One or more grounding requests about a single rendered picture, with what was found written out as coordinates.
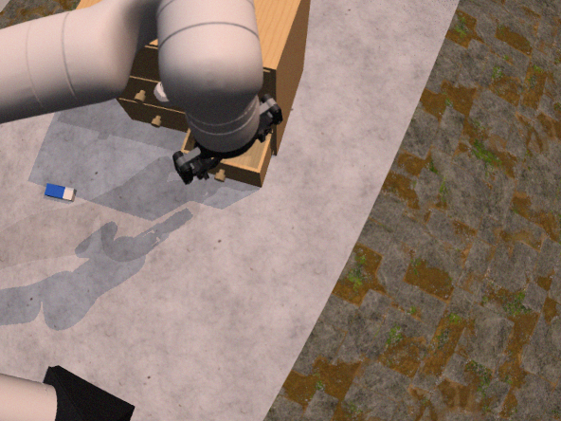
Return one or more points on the blue eraser with white tip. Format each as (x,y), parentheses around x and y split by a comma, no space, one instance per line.
(60,192)

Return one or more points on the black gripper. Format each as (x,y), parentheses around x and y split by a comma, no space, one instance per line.
(188,165)

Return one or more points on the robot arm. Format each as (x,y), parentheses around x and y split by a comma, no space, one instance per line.
(210,64)

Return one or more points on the brown wooden chest of drawers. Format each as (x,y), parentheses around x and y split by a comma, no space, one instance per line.
(282,26)

